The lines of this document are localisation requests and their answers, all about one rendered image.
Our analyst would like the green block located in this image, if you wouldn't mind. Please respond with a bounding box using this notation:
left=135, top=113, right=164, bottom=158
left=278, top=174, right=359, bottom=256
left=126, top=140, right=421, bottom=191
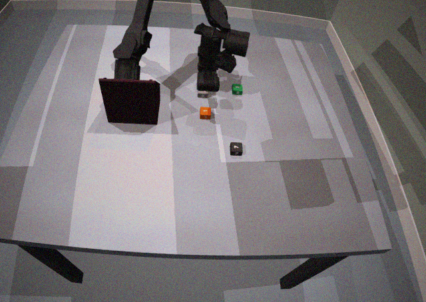
left=232, top=84, right=243, bottom=95

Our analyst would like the orange block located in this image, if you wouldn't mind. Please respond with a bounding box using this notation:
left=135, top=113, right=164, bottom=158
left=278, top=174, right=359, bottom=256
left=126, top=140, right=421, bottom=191
left=200, top=106, right=211, bottom=119

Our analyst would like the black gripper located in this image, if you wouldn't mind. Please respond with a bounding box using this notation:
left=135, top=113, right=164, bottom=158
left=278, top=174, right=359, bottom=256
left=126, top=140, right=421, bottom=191
left=196, top=46, right=220, bottom=92

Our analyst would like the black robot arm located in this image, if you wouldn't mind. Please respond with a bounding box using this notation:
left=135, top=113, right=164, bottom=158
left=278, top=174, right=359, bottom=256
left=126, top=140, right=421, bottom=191
left=113, top=0, right=250, bottom=80

